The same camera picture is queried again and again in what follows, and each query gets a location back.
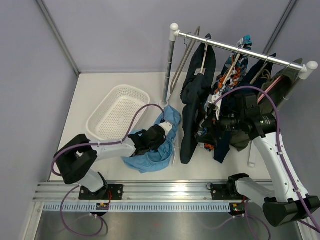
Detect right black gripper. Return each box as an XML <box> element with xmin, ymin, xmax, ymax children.
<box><xmin>197</xmin><ymin>107</ymin><xmax>246</xmax><ymax>147</ymax></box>

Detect light blue shorts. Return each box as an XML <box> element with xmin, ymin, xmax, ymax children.
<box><xmin>122</xmin><ymin>106</ymin><xmax>181</xmax><ymax>174</ymax></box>

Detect beige wooden hanger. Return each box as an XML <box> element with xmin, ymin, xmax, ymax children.
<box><xmin>199</xmin><ymin>38</ymin><xmax>209</xmax><ymax>75</ymax></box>

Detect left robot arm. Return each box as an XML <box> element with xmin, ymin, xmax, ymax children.
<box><xmin>53</xmin><ymin>121</ymin><xmax>173</xmax><ymax>200</ymax></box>

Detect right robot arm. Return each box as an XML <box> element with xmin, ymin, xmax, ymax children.
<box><xmin>204</xmin><ymin>94</ymin><xmax>320</xmax><ymax>227</ymax></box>

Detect patterned colourful shorts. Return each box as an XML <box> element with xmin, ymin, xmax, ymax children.
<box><xmin>194</xmin><ymin>34</ymin><xmax>253</xmax><ymax>153</ymax></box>

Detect grey hanger with navy shorts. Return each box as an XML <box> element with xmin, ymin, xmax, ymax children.
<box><xmin>250</xmin><ymin>58</ymin><xmax>271</xmax><ymax>85</ymax></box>

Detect pink hanger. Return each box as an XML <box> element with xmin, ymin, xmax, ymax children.
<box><xmin>257</xmin><ymin>64</ymin><xmax>290</xmax><ymax>103</ymax></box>

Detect olive green shorts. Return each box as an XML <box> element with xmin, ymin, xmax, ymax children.
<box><xmin>228</xmin><ymin>60</ymin><xmax>299</xmax><ymax>152</ymax></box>

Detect navy blue shorts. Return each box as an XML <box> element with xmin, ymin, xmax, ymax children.
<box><xmin>213</xmin><ymin>60</ymin><xmax>273</xmax><ymax>163</ymax></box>

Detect white perforated plastic basket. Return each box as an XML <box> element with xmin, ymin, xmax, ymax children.
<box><xmin>86</xmin><ymin>84</ymin><xmax>150</xmax><ymax>140</ymax></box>

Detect silver white clothes rack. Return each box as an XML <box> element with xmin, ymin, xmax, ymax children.
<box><xmin>159</xmin><ymin>23</ymin><xmax>318</xmax><ymax>107</ymax></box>

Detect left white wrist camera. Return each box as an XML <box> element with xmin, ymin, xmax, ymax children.
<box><xmin>159</xmin><ymin>121</ymin><xmax>173</xmax><ymax>137</ymax></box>

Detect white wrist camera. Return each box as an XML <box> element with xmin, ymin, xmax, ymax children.
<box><xmin>204</xmin><ymin>94</ymin><xmax>222</xmax><ymax>120</ymax></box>
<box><xmin>159</xmin><ymin>121</ymin><xmax>173</xmax><ymax>137</ymax></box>

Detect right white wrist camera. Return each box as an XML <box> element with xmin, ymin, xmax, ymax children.
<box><xmin>204</xmin><ymin>94</ymin><xmax>222</xmax><ymax>120</ymax></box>

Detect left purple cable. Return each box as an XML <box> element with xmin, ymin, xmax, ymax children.
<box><xmin>51</xmin><ymin>103</ymin><xmax>166</xmax><ymax>237</ymax></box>

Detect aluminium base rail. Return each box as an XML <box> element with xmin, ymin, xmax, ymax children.
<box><xmin>32</xmin><ymin>180</ymin><xmax>305</xmax><ymax>203</ymax></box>

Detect white slotted cable duct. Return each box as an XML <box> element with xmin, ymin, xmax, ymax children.
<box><xmin>43</xmin><ymin>202</ymin><xmax>231</xmax><ymax>213</ymax></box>

